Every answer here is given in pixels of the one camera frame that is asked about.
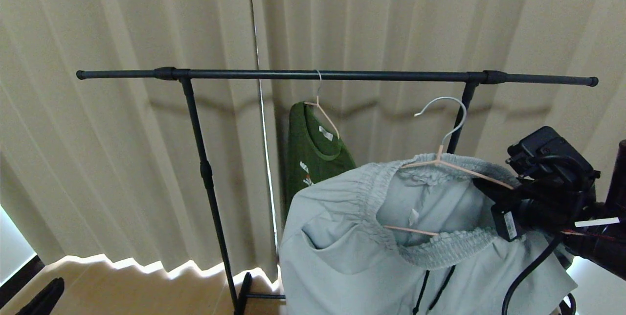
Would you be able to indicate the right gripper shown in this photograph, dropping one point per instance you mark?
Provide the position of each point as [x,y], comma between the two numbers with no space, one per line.
[538,212]

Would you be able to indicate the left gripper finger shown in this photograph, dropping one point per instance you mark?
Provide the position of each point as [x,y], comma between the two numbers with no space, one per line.
[44,300]

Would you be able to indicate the pink clothes hanger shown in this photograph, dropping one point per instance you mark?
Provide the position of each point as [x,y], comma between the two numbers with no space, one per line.
[320,107]
[439,158]

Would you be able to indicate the pale grey garment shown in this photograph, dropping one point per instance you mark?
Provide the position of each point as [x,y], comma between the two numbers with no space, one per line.
[342,266]

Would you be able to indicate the green shirt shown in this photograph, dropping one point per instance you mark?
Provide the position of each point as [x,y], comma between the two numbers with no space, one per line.
[313,158]

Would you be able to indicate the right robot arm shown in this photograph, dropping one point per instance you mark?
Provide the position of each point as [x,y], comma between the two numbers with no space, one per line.
[606,236]

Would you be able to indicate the white laundry basket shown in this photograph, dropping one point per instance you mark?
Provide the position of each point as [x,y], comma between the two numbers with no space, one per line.
[568,305]

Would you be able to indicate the black clothes rack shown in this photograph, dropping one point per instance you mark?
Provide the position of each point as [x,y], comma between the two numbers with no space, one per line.
[342,75]

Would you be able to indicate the beige curtain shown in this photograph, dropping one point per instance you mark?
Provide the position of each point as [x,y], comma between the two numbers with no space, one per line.
[122,21]

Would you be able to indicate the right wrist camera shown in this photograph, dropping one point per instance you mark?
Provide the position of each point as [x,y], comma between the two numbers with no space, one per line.
[552,153]

